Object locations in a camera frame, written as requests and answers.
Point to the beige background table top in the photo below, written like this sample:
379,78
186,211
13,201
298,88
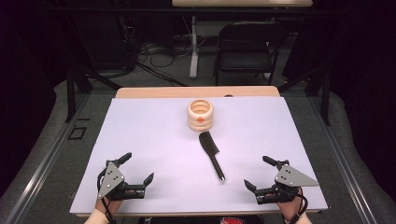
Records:
243,2

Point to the white table leg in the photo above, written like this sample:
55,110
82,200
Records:
194,59

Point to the grey metal floor rail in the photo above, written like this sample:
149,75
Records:
43,165
342,161

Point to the wooden table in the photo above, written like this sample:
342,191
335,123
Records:
174,92

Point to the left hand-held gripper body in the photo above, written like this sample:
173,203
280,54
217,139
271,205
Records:
110,182

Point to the black folding chair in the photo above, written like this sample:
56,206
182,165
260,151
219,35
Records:
246,59

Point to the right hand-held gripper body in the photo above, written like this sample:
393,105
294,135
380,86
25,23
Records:
289,177

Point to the person's left hand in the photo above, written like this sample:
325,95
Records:
107,206

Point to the cream ribbed cup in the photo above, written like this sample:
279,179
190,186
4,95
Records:
200,119

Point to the person's right hand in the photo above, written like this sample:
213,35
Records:
292,207

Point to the black spatula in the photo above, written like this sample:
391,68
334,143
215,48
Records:
211,154

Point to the red printed clothing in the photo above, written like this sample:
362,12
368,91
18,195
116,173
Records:
232,221

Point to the white table mat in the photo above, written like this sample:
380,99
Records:
162,149

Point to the black horizontal frame bar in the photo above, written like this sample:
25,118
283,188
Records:
124,10

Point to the black metal stand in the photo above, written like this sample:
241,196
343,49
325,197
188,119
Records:
71,93
325,93

